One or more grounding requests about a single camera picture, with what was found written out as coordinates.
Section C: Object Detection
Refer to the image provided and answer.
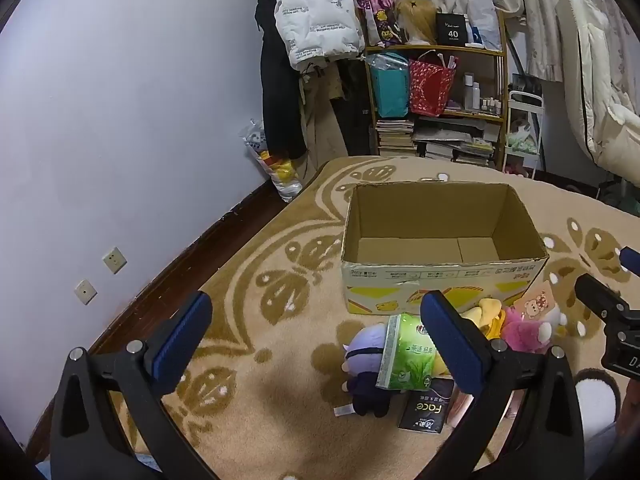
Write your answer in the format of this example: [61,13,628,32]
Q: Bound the pink bear card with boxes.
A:
[512,282,558,321]

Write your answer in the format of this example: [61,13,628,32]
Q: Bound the teal bag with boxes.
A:
[370,52,412,118]

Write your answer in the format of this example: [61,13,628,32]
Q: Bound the row of small bottles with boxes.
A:
[462,72,503,113]

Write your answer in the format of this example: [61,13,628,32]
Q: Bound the clear plastic bag of toys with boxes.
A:
[242,119,304,204]

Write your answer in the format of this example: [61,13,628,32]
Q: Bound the purple plush doll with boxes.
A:
[342,322,401,418]

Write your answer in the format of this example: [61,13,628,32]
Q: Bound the blond wig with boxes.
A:
[395,0,439,46]

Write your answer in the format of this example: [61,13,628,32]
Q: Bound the red patterned bag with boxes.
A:
[407,52,458,117]

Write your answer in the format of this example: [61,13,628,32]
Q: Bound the white plastic bag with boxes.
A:
[466,0,502,51]

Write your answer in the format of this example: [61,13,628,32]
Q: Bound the black hanging coat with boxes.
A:
[254,0,307,161]

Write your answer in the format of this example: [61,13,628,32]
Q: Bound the dark hanging garments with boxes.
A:
[330,55,375,157]

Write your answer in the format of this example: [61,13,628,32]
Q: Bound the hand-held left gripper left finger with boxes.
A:
[50,290,216,480]

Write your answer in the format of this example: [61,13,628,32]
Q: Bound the stack of books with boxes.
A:
[376,116,499,168]

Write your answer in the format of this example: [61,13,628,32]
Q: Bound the pale patterned curtain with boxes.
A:
[330,0,640,82]

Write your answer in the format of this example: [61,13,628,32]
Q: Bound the yellow plush toy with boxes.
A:
[460,297,507,342]

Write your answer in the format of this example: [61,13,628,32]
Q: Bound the wall socket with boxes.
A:
[74,279,98,306]
[101,246,128,275]

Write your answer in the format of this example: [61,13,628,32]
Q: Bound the wooden shelf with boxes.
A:
[362,7,510,171]

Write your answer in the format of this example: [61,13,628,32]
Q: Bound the black tissue pack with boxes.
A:
[398,377,456,433]

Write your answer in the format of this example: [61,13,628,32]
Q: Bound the green tissue pack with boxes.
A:
[375,312,451,392]

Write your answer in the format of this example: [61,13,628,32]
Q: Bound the white trolley cart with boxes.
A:
[502,90,546,179]

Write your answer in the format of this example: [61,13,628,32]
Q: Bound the white puffer jacket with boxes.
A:
[274,0,366,72]

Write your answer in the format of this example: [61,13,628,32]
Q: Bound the purple printed bag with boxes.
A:
[356,0,403,47]

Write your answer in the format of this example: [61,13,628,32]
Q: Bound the white brown fuzzy plush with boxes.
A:
[574,369,622,443]

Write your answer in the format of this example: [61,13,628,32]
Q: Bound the beige brown patterned rug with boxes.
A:
[87,155,640,480]

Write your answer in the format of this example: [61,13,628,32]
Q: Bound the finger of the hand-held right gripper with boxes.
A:
[574,274,632,330]
[619,246,640,277]

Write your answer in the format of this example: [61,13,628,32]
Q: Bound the cardboard box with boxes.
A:
[341,182,551,317]

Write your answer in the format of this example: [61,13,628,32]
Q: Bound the black box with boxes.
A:
[435,11,471,47]

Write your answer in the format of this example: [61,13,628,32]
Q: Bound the pink white plush toy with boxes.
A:
[500,305,568,356]

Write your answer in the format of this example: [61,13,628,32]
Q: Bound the beige hanging trousers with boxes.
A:
[300,57,351,186]

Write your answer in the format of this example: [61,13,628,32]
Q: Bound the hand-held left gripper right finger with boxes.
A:
[419,290,586,480]

